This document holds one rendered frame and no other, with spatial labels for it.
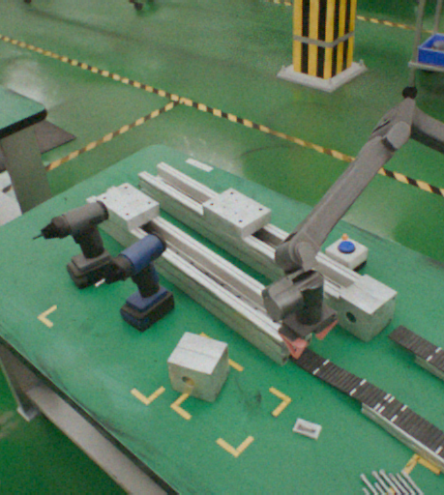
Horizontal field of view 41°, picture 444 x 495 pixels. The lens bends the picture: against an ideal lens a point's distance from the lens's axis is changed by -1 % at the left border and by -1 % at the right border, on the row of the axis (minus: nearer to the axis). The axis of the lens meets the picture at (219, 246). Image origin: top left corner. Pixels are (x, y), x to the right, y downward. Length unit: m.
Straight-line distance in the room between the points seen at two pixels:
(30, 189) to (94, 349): 1.50
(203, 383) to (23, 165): 1.74
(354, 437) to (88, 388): 0.58
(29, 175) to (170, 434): 1.79
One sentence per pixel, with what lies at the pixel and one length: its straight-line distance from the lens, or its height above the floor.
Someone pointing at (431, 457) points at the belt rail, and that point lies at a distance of 1.26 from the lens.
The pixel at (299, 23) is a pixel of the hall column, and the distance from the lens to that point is 4.56.
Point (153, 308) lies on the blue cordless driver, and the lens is 1.47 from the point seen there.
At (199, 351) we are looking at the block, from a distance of 1.29.
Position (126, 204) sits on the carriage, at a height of 0.90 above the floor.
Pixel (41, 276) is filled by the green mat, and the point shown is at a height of 0.78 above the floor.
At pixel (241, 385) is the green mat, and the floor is 0.78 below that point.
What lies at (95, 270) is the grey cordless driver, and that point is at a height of 0.82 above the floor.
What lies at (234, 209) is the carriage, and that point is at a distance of 1.63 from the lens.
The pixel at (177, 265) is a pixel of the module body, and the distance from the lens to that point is 1.52.
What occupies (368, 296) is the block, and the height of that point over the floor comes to 0.87.
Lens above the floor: 1.84
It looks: 38 degrees down
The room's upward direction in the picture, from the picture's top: 5 degrees counter-clockwise
